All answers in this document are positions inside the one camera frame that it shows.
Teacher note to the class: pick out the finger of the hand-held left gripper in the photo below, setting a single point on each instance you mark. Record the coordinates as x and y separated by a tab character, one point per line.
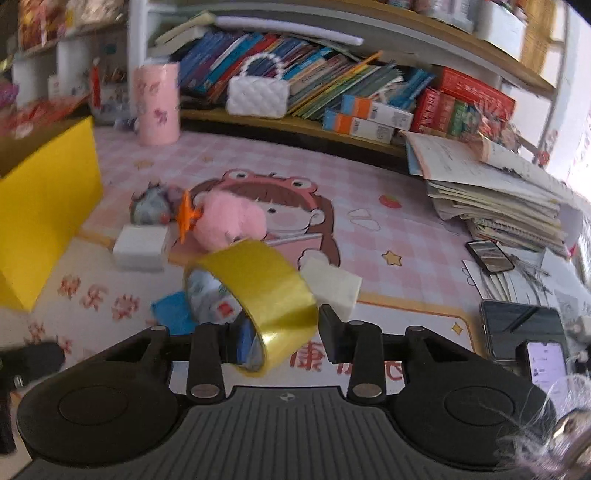
34	362

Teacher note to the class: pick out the pink cylindrical container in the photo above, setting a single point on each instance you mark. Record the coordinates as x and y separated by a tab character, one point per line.
157	106

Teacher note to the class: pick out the blue packet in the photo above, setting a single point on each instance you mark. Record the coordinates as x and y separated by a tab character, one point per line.
173	314

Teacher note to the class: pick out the loose paper sheets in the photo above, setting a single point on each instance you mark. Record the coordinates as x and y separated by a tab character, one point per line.
554	281

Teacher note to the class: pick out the white storage box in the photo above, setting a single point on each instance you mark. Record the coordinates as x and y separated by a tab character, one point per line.
501	30

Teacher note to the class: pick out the row of colourful books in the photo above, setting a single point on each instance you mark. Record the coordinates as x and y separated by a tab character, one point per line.
323	74

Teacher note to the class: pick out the orange and white boxes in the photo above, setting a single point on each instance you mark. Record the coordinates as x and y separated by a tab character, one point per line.
369	117

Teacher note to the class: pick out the large dark smartphone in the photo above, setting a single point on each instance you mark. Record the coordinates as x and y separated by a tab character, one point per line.
521	325

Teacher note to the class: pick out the white quilted handbag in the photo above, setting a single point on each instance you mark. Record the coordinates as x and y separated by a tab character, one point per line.
256	97

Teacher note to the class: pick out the yellow cardboard box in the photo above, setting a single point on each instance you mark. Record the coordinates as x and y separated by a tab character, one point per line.
41	207

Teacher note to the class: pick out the snack packets on shelf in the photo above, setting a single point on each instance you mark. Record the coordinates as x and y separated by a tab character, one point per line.
69	18

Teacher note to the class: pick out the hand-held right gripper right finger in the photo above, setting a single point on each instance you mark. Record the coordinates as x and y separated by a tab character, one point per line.
333	332

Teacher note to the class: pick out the stack of notebooks and papers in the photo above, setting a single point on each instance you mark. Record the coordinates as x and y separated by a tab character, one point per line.
498	189

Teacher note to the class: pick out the grey fuzzy fur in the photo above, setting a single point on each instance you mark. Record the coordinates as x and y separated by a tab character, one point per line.
549	434

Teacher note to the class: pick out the yellow tape roll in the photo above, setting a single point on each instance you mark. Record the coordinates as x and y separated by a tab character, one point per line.
272	286

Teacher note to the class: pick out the smartphone with lit screen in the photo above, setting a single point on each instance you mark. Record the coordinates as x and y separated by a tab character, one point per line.
547	367

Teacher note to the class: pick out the pink plush toy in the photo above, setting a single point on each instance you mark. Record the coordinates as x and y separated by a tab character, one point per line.
231	217

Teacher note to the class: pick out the red book boxes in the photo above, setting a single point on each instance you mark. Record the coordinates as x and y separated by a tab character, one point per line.
461	101

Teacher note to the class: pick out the red bottle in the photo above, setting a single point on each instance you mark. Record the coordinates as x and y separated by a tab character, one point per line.
96	87

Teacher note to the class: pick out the wooden bookshelf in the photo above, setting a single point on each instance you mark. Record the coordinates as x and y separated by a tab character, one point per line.
461	50

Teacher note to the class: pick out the red patterned packets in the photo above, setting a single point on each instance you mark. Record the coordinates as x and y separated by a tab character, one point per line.
41	108

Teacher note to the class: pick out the white foam block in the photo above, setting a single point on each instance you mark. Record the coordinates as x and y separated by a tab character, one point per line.
138	249
334	288

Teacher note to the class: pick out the orange star hair clip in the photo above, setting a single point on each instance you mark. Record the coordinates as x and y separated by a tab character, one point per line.
187	217

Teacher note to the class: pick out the grey plush toy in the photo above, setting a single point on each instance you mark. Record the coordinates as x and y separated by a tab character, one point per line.
150	207

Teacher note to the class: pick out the small black smartphone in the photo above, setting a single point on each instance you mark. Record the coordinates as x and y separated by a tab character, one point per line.
489	256

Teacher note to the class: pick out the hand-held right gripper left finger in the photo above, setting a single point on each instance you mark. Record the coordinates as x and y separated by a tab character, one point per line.
205	355

